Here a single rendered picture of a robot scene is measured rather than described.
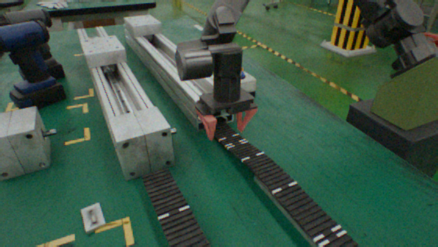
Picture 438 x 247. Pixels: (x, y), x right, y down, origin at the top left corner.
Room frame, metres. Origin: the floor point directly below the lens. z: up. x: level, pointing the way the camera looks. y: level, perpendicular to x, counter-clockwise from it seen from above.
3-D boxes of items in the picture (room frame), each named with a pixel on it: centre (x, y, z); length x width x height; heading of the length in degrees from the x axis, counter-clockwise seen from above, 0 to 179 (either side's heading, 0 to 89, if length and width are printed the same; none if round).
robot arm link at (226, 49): (0.53, -0.01, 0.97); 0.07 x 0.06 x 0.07; 111
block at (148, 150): (0.46, 0.15, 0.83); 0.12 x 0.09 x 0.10; 118
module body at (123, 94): (0.85, 0.36, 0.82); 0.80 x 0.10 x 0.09; 28
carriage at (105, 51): (0.85, 0.36, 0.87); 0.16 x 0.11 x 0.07; 28
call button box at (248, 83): (0.74, -0.04, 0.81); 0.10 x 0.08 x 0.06; 118
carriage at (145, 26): (1.16, 0.31, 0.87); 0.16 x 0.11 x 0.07; 28
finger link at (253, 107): (0.54, -0.04, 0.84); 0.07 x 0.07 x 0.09; 28
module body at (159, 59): (0.93, 0.19, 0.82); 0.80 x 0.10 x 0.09; 28
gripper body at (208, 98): (0.53, -0.02, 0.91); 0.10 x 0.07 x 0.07; 118
